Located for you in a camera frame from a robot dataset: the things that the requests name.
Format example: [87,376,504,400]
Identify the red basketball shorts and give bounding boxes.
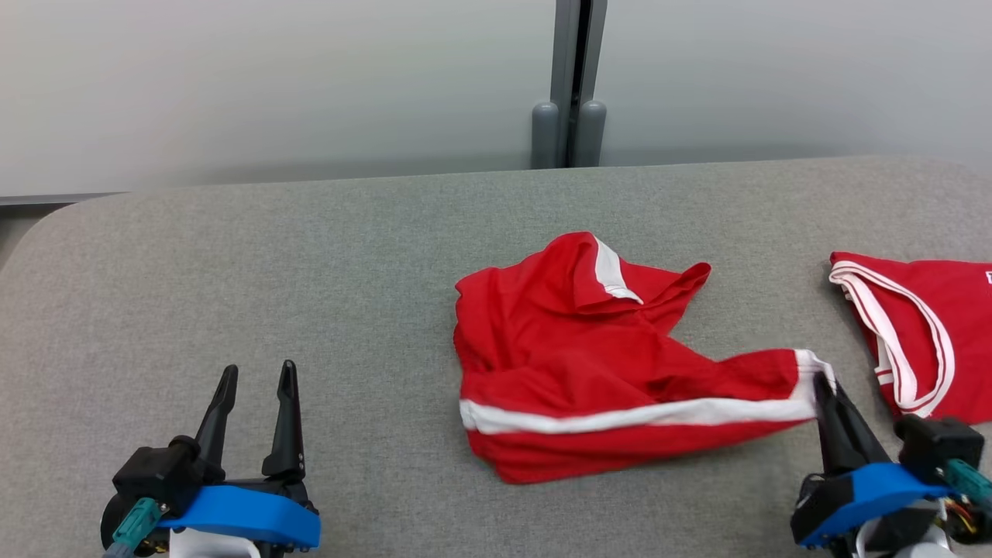
[453,231,838,485]

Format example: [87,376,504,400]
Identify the teal camera connector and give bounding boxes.
[105,498,162,558]
[942,458,992,511]

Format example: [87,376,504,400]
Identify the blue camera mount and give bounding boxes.
[797,463,956,548]
[157,484,322,550]

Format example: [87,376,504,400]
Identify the teal right camera connector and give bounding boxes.
[942,458,992,511]

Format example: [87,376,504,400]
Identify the grey vertical wall frame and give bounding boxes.
[549,0,609,168]

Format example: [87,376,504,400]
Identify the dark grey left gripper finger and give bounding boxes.
[261,359,306,480]
[192,364,239,472]

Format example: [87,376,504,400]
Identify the teal left camera connector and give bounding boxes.
[105,498,162,558]

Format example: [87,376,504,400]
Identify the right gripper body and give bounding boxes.
[789,473,992,558]

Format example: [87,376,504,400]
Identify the grey round post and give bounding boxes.
[531,101,560,170]
[573,99,608,168]

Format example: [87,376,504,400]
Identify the grey wall skirting strip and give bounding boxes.
[0,191,126,208]

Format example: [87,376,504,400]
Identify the red white basketball jersey shirt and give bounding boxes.
[828,250,992,425]

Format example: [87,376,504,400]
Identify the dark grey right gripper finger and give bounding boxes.
[831,383,893,472]
[812,372,847,476]

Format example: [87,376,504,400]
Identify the blue right camera mount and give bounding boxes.
[797,463,956,548]

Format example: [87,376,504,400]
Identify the blue left camera mount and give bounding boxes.
[157,484,322,550]

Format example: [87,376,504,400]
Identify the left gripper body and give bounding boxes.
[99,474,321,558]

